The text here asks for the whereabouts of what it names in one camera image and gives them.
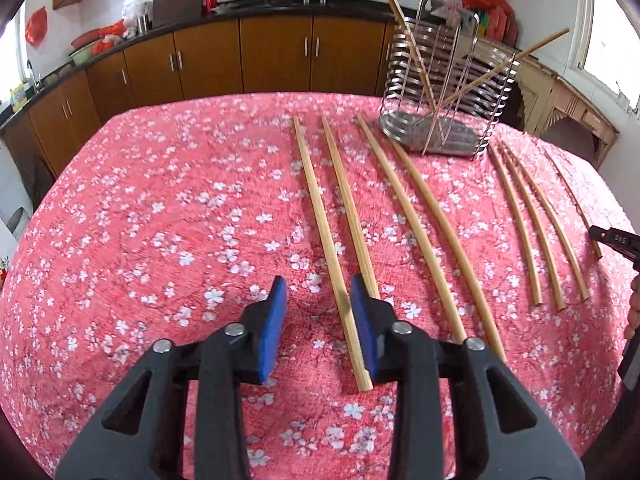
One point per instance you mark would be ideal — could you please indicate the gas stove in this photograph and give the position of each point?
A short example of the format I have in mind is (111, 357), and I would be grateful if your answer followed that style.
(315, 0)

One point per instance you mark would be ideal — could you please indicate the sink faucet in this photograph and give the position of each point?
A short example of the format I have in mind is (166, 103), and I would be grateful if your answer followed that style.
(32, 75)

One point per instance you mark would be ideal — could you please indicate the wooden chopstick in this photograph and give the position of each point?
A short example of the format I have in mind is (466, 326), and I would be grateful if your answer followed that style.
(535, 225)
(555, 225)
(517, 225)
(540, 46)
(325, 240)
(400, 195)
(395, 5)
(440, 230)
(342, 195)
(575, 200)

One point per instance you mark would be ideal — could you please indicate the dark cutting board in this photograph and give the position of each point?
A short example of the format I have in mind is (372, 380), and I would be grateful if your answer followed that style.
(177, 7)

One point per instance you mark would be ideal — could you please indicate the red plastic bag on wall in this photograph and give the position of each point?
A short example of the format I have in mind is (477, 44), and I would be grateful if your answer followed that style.
(36, 25)

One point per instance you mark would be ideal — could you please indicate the person's right hand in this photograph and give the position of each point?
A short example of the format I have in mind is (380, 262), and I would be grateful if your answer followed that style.
(635, 310)

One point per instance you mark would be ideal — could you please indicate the green basin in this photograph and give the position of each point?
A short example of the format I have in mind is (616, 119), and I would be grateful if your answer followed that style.
(85, 52)

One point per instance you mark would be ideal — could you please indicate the pink floral tablecloth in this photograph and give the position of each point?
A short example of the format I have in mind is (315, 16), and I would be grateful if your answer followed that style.
(175, 210)

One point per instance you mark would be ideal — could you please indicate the red bags and bottles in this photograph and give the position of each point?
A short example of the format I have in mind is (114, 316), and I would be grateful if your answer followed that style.
(495, 15)

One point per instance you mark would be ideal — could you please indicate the white plastic bag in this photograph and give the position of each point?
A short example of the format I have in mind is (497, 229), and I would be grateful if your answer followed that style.
(135, 12)

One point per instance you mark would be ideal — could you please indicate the red bottle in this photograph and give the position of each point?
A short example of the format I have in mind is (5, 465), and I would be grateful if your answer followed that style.
(211, 2)

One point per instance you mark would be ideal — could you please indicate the brown lower kitchen cabinets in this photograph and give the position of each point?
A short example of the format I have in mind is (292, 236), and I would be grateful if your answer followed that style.
(210, 60)

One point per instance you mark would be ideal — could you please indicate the stainless steel chopstick holder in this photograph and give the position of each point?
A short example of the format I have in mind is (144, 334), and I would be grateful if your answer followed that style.
(400, 130)

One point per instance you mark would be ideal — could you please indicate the yellow packet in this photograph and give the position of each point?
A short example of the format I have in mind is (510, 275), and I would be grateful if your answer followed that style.
(19, 95)

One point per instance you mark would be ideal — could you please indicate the window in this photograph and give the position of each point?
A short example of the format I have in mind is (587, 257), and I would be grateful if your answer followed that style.
(615, 35)

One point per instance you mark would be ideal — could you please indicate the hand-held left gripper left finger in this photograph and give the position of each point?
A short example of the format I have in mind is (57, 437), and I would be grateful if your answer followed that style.
(274, 330)

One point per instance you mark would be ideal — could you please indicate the cream wooden sideboard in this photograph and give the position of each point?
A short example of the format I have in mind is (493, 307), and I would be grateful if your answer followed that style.
(575, 105)

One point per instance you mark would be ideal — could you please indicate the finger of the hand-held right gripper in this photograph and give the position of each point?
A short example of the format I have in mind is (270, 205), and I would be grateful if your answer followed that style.
(617, 241)

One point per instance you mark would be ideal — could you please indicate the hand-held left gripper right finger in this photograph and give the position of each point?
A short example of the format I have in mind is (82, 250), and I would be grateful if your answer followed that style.
(364, 330)

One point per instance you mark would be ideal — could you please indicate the red plastic bags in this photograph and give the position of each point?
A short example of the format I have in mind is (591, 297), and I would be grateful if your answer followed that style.
(107, 37)

